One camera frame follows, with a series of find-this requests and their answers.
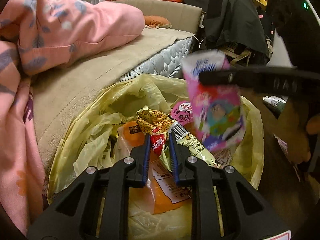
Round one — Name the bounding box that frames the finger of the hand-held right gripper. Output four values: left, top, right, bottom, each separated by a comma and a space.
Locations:
199, 66, 265, 93

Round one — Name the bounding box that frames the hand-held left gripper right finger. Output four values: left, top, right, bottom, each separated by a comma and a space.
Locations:
169, 131, 292, 240

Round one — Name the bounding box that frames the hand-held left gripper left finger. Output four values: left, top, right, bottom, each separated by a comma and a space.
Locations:
26, 133, 152, 240

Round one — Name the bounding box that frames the pink printed snack packet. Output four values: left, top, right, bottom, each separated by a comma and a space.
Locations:
181, 50, 247, 152

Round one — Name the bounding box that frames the orange clear plastic packet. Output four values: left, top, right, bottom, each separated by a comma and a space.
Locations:
117, 121, 192, 215

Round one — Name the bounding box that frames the brown patterned snack wrapper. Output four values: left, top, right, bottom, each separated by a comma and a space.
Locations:
136, 107, 218, 169

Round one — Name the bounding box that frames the pink panda candy packet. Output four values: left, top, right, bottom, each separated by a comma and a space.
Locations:
172, 101, 194, 125

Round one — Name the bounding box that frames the green white snack wrapper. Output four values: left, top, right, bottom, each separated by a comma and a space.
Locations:
262, 95, 288, 119

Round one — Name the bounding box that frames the yellow plastic bag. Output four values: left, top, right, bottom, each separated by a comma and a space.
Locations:
47, 74, 264, 240

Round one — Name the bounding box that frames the small pink bar wrapper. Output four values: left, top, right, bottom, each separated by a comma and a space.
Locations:
274, 133, 292, 157

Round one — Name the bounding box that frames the person's right hand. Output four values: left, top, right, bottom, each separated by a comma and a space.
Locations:
306, 116, 320, 136

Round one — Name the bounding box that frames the beige office chair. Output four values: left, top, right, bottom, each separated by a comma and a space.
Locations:
220, 41, 253, 67

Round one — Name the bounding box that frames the black garment with pink hearts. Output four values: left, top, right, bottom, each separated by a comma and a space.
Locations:
255, 5, 275, 37

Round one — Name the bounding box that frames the black cloth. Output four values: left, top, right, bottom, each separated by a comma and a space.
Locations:
202, 0, 270, 58

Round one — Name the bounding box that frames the grey quilted mattress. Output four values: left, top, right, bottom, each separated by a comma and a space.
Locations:
130, 36, 197, 79

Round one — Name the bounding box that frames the orange pillow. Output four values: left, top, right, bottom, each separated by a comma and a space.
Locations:
144, 15, 172, 29

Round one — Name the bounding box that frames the beige bed headboard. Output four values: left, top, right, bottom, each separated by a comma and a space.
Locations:
111, 0, 203, 34

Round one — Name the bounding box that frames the beige bed sheet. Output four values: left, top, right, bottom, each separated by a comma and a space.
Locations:
32, 27, 195, 170

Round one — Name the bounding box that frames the pink printed blanket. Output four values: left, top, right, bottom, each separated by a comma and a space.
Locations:
0, 0, 145, 235

